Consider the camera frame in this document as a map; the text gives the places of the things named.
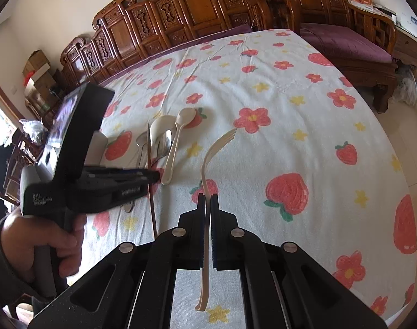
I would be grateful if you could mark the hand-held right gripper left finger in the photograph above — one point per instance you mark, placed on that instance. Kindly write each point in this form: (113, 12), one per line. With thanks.
(201, 219)

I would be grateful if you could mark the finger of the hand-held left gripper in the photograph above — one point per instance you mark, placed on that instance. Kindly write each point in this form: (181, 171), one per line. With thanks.
(119, 170)
(126, 180)

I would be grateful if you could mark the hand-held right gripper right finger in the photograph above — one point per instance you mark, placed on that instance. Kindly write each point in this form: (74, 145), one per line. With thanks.
(215, 233)

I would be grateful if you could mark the beige plastic fork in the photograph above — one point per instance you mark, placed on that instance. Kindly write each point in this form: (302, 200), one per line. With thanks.
(208, 157)

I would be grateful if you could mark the person's left hand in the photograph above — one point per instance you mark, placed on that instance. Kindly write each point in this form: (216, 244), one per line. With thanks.
(20, 240)

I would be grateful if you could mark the metal spoon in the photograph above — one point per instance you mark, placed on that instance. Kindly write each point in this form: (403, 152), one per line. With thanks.
(166, 138)
(141, 140)

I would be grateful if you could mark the clear plastic bag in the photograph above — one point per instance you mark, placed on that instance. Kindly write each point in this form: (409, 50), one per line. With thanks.
(34, 131)

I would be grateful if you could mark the small beige plastic spoon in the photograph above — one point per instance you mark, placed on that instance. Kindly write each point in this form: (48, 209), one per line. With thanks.
(172, 157)

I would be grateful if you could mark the dark wooden chair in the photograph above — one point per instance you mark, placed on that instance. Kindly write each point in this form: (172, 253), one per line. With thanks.
(22, 164)

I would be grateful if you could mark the stacked cardboard boxes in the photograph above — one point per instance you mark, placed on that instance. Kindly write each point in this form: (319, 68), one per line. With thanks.
(42, 84)

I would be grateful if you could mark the large beige plastic spoon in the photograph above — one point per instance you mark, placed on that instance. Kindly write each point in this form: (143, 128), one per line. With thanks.
(162, 125)

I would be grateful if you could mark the brown cardboard box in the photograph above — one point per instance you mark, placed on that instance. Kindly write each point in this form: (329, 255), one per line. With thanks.
(35, 62)

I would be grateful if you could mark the strawberry flower print tablecloth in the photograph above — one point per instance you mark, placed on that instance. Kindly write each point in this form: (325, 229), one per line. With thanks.
(297, 144)

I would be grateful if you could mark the carved wooden sofa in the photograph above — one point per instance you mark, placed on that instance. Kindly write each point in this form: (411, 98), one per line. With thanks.
(167, 17)

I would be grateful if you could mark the purple armchair cushion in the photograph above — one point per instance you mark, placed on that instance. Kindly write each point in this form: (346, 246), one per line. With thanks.
(345, 43)

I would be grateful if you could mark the white floor bag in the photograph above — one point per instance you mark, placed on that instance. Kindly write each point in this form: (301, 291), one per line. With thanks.
(406, 85)

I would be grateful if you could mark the carved wooden armchair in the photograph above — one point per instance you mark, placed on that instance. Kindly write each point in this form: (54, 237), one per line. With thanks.
(318, 0)

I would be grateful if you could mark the wooden side table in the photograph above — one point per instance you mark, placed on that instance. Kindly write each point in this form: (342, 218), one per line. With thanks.
(409, 54)

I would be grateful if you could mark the white tabletop device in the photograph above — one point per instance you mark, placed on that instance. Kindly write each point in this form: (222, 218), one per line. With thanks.
(410, 24)

